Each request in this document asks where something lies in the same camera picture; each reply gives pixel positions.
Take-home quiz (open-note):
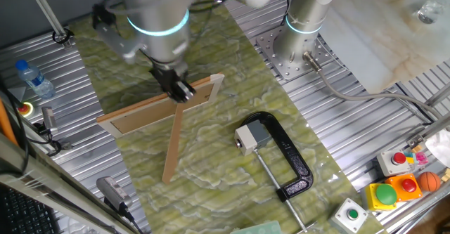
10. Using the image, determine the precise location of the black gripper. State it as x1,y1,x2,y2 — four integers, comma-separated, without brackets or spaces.
150,67,196,104

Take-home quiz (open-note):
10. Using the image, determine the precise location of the black C-clamp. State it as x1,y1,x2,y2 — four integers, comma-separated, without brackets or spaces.
240,110,315,233

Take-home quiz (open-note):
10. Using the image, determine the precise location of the red yellow emergency stop button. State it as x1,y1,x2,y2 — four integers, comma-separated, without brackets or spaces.
16,100,34,119

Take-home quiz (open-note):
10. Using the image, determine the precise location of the white box green button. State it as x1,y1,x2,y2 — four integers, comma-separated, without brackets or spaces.
330,197,369,233

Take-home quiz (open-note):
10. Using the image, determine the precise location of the yellow box green button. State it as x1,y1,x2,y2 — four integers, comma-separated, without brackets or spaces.
364,183,399,213

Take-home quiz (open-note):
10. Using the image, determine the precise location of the orange box red button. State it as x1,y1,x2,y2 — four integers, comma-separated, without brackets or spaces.
385,173,423,202

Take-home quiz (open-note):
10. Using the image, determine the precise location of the green marble pattern mat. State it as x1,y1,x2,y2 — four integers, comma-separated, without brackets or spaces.
68,0,386,234

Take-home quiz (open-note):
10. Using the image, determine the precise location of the blue cap water bottle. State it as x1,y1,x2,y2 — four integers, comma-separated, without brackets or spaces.
14,58,57,100

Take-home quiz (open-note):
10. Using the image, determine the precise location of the pale green cutting mat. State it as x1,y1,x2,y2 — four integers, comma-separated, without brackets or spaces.
230,220,283,234

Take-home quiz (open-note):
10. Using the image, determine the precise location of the grey triangular plate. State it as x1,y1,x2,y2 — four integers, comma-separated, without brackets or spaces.
6,85,27,103

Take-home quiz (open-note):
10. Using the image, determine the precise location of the orange rod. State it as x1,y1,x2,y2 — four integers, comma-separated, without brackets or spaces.
0,96,18,147

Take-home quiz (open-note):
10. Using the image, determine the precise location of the black keyboard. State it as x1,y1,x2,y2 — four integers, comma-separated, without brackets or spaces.
0,184,63,234

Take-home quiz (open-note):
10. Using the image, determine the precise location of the white marble pattern sheet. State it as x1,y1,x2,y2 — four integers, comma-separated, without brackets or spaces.
318,0,450,95

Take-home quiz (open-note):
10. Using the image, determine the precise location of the clear glass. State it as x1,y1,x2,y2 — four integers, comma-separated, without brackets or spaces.
417,0,444,25

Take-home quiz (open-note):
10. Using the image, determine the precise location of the small orange basketball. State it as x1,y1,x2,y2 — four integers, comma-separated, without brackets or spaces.
417,171,442,193

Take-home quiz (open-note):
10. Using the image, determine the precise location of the wooden picture frame with stand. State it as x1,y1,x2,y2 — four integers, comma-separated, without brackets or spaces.
96,72,226,186

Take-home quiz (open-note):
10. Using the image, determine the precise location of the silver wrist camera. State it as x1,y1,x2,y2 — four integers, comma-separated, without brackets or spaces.
91,2,148,65

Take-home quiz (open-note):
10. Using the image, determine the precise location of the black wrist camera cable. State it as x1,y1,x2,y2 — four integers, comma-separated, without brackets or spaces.
189,0,230,16

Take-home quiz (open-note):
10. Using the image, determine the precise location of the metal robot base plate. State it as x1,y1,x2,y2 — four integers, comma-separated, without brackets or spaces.
255,26,338,82

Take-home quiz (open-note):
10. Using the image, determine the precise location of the grey depth camera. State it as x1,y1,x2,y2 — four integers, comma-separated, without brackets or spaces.
96,176,136,217

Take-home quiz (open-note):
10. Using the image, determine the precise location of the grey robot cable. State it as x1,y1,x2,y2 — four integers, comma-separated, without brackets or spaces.
302,50,444,121

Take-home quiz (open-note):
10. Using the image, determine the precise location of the small silver camera on mount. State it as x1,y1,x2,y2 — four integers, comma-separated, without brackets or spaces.
37,106,60,136

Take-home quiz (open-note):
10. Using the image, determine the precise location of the aluminium desk rail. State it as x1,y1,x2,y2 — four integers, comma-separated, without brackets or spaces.
0,131,138,234

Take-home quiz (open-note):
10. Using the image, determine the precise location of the aluminium camera pole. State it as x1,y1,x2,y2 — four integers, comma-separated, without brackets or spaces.
23,0,75,48

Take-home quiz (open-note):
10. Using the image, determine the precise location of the aluminium bar with bracket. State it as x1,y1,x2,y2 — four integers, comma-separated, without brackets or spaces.
406,112,450,150

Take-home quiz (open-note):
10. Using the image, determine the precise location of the aluminium frame bar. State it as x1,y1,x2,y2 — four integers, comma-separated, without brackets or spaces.
381,183,450,233
423,82,450,108

